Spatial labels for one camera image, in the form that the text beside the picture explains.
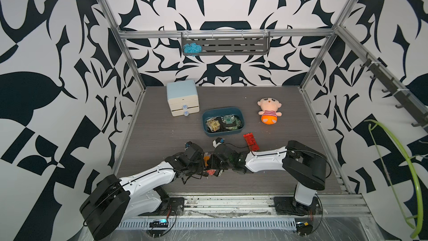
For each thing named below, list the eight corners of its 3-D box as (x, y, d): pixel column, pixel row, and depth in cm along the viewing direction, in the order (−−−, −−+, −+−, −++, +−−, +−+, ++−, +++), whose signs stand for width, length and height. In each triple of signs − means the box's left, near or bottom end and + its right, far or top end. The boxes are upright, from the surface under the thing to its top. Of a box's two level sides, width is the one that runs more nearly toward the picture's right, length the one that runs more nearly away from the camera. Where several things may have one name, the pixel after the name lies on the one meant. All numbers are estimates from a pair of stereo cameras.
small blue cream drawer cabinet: (169, 116, 106) (163, 100, 94) (175, 86, 124) (171, 68, 112) (198, 116, 106) (196, 100, 94) (201, 86, 124) (199, 68, 112)
